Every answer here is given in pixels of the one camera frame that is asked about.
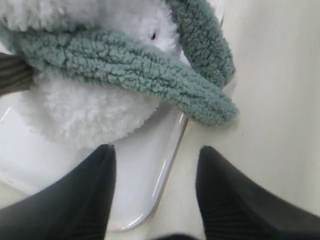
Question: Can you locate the white snowman plush toy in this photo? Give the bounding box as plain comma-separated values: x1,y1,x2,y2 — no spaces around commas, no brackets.
0,0,181,149

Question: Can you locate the teal fleece scarf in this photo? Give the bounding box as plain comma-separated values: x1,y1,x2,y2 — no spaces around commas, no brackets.
0,0,239,126

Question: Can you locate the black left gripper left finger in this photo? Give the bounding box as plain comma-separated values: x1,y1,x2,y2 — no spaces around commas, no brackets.
0,144,116,240

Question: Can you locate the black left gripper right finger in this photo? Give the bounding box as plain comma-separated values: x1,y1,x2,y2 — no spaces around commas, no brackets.
195,146,320,240

